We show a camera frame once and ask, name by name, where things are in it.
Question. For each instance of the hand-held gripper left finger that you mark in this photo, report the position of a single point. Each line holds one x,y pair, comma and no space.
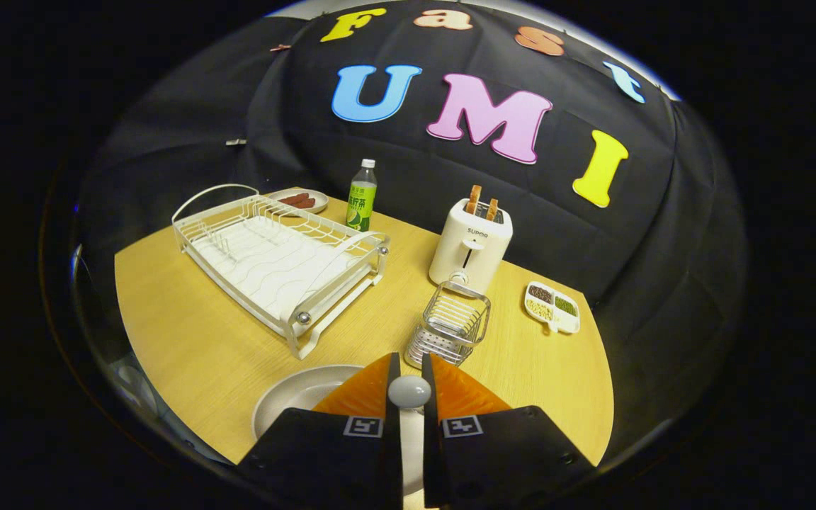
323,460

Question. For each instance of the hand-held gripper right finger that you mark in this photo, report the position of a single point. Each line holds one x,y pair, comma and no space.
507,460

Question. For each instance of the white round plate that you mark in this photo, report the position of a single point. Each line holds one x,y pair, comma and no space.
295,397

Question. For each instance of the white divided bean dish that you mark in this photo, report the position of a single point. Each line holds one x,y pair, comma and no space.
553,319

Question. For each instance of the small sausage plate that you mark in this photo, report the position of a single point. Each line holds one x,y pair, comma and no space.
319,205

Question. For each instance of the white toaster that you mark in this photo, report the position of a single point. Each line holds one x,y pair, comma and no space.
468,248

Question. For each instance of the black backdrop cloth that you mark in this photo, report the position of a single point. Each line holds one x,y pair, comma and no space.
592,234

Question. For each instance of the toast slice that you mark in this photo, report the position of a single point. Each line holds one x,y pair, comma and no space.
475,200
492,210

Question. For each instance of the red sausage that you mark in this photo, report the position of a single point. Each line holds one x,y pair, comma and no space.
307,203
293,199

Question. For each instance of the green tea bottle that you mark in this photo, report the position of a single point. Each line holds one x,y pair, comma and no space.
360,202

